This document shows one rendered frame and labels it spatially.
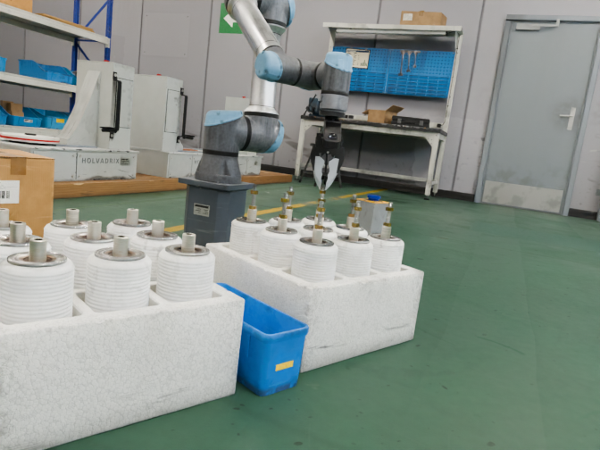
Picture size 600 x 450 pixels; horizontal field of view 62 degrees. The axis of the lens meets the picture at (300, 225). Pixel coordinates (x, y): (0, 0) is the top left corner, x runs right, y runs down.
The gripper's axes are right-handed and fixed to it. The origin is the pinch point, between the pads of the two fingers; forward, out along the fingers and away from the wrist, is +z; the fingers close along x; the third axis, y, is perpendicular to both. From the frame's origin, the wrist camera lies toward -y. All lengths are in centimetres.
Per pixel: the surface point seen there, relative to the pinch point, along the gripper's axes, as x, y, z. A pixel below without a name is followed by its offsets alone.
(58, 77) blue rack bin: 293, 461, -49
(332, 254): -1.7, -36.0, 11.3
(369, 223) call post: -14.8, 4.7, 9.9
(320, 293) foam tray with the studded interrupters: 0.3, -41.7, 18.1
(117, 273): 32, -66, 11
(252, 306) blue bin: 13.8, -35.6, 24.6
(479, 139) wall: -201, 455, -37
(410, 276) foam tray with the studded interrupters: -22.3, -21.5, 17.5
